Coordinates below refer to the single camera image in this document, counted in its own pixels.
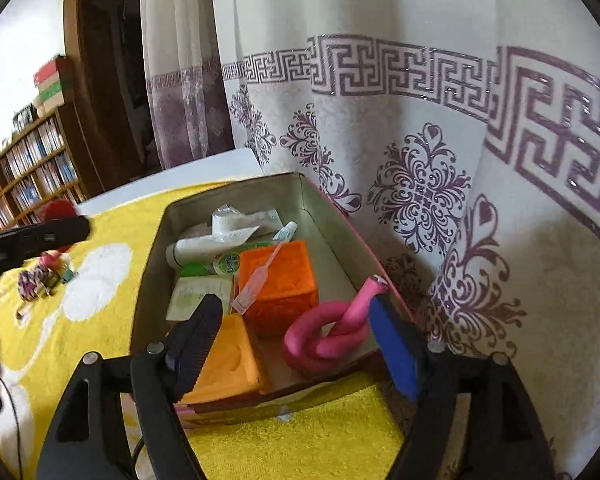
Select red yarn ball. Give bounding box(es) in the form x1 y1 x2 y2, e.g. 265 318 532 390
39 200 78 253

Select red box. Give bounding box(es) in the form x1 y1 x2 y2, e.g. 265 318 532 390
34 58 71 86

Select curtain with purple hem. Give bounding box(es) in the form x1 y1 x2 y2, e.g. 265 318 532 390
140 0 236 171

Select pink biscuit tin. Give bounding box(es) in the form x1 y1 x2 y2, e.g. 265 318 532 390
130 172 416 413

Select white packet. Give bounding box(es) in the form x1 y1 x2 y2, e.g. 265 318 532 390
166 276 234 322

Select white curtain purple pattern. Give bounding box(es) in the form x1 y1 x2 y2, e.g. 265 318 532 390
210 0 600 480

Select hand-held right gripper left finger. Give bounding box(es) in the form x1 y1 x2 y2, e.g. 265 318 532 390
36 292 224 480

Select leopard print scrunchie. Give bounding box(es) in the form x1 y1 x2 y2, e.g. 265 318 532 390
17 265 61 303

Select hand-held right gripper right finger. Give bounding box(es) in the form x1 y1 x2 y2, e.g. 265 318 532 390
367 294 563 480

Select yellow towel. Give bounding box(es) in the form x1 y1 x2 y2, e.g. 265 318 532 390
0 182 406 480

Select green and white toothpaste tube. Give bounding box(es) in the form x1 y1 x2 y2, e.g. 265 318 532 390
240 221 299 251

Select green box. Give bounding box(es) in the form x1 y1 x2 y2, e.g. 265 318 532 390
37 77 73 105

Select light orange toy cube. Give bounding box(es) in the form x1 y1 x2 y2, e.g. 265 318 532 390
180 314 271 406

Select large pink foam twist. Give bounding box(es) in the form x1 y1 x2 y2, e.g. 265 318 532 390
281 275 388 375

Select clear plastic dropper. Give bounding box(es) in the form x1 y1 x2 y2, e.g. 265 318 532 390
230 242 287 315

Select wooden door frame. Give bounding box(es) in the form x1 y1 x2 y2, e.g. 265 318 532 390
62 0 146 196

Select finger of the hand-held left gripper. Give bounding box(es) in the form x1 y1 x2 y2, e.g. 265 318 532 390
0 215 91 276

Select dark orange toy cube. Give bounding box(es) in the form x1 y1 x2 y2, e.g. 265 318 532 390
237 240 321 338

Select wooden bookshelf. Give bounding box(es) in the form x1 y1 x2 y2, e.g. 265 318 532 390
0 100 103 238

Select rows of books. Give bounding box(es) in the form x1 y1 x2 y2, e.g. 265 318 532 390
0 120 81 236

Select black cable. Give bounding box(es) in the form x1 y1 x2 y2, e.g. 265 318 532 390
0 380 26 480

